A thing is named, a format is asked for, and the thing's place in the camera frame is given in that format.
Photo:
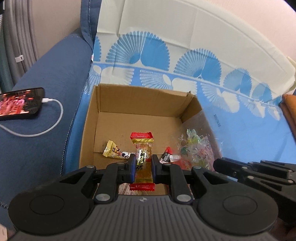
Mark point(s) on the brown cardboard box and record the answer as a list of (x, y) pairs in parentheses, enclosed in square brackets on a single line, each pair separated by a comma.
[(138, 120)]

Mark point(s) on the brown cushion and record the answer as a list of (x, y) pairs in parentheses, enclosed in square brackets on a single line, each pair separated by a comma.
[(289, 113)]

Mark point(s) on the clear bag of candies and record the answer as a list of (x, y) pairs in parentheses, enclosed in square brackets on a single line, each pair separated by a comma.
[(196, 148)]

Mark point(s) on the white curtain clip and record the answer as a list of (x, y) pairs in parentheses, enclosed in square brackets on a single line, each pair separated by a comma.
[(19, 58)]

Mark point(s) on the grey curtain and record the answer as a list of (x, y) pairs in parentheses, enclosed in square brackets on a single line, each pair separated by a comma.
[(20, 34)]

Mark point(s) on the yellow snack bar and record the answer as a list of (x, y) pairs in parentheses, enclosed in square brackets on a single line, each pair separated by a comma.
[(113, 151)]

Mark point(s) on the red yellow candy packet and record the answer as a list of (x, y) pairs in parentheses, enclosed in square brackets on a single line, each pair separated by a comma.
[(143, 146)]

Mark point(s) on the black smartphone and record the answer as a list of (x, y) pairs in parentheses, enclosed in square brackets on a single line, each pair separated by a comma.
[(20, 104)]

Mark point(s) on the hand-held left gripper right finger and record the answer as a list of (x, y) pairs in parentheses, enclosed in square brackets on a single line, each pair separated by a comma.
[(155, 170)]

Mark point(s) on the teal curtain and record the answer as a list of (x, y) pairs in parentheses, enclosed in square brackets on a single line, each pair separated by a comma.
[(4, 64)]

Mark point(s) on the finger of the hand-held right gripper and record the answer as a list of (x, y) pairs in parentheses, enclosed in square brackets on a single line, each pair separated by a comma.
[(254, 169), (272, 185)]

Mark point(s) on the blue fabric sofa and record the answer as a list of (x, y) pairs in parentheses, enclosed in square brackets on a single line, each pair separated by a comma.
[(46, 76)]

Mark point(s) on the blue white fan-print cloth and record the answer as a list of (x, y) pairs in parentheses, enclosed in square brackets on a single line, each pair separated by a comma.
[(161, 58)]

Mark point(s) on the small black candy packet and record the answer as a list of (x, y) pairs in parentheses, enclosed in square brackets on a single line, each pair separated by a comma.
[(166, 157)]

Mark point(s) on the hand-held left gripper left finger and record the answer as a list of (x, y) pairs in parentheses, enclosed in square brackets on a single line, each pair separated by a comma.
[(133, 169)]

